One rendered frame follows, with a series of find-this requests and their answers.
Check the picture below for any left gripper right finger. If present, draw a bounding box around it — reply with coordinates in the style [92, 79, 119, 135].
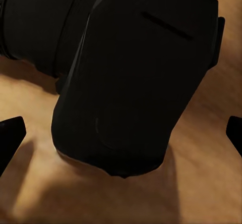
[226, 116, 242, 156]

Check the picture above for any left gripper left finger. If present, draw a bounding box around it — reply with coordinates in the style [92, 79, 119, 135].
[0, 116, 26, 177]

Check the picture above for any digital camera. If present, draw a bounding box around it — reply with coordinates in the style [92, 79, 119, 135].
[0, 0, 225, 179]

